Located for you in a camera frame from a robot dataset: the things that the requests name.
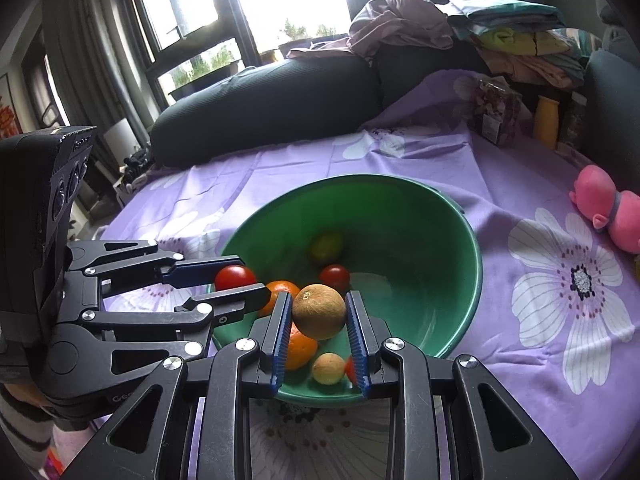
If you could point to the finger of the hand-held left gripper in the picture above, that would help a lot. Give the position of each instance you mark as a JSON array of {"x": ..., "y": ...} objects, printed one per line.
[
  {"x": 200, "y": 270},
  {"x": 235, "y": 302}
]

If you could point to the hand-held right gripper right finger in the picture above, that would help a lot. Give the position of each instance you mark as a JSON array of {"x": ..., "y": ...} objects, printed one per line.
[{"x": 356, "y": 340}]

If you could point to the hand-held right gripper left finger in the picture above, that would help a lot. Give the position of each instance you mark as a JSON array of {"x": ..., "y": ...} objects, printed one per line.
[{"x": 281, "y": 340}]

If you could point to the orange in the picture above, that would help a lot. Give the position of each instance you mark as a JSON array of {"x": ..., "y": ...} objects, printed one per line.
[
  {"x": 285, "y": 290},
  {"x": 301, "y": 352}
]

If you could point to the red tomato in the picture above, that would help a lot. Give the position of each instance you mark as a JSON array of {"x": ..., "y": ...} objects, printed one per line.
[
  {"x": 349, "y": 369},
  {"x": 334, "y": 276},
  {"x": 235, "y": 277}
]

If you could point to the small pale yellow fruit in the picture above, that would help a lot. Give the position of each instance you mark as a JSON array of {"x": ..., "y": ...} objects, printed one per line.
[{"x": 327, "y": 369}]

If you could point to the brown round fruit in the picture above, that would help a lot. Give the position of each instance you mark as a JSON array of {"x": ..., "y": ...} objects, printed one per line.
[{"x": 320, "y": 312}]

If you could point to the green round fruit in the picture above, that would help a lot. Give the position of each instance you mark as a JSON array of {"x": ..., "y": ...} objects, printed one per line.
[{"x": 325, "y": 248}]

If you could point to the green plastic basin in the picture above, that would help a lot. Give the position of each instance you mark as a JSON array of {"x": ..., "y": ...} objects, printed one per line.
[{"x": 400, "y": 240}]

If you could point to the person's left forearm striped sleeve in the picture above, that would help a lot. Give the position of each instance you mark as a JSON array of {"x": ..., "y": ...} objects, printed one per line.
[{"x": 25, "y": 430}]

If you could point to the white container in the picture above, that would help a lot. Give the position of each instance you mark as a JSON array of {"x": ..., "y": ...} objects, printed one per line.
[{"x": 117, "y": 137}]

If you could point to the long dark green cushion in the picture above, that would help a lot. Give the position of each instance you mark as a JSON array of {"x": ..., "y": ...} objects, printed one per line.
[{"x": 260, "y": 110}]

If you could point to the grey curtain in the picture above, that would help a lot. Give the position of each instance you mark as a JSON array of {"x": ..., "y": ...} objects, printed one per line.
[{"x": 90, "y": 60}]

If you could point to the planter with green plants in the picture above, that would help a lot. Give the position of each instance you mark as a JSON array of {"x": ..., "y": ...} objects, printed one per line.
[{"x": 210, "y": 72}]

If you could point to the purple floral bed sheet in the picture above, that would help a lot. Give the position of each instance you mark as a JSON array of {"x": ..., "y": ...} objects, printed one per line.
[{"x": 500, "y": 185}]

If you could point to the potted plants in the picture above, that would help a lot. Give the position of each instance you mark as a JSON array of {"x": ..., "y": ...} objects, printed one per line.
[{"x": 310, "y": 35}]

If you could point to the clear packet of nuts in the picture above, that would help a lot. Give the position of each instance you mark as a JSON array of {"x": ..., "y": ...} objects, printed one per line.
[{"x": 497, "y": 110}]

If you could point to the yellow bottle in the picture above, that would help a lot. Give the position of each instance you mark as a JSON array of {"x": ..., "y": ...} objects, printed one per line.
[{"x": 546, "y": 122}]

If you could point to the pink plush toy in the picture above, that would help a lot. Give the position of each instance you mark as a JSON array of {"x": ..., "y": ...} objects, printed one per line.
[{"x": 620, "y": 215}]

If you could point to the dark jar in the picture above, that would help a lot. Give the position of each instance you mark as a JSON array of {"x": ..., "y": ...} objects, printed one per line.
[{"x": 572, "y": 120}]

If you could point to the mauve crumpled garment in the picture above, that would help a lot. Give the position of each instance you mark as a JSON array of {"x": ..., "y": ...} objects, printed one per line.
[{"x": 395, "y": 20}]

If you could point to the peach folded garments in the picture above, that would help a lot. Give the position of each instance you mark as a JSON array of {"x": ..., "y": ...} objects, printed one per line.
[{"x": 540, "y": 67}]

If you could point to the yellow folded garment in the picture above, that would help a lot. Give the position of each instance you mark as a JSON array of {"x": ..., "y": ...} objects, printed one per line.
[{"x": 515, "y": 40}]

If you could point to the teal white folded cloth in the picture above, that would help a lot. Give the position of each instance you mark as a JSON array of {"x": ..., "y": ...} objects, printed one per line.
[{"x": 500, "y": 10}]

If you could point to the red wall decoration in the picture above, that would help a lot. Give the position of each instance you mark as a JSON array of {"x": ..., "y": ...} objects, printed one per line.
[{"x": 5, "y": 117}]

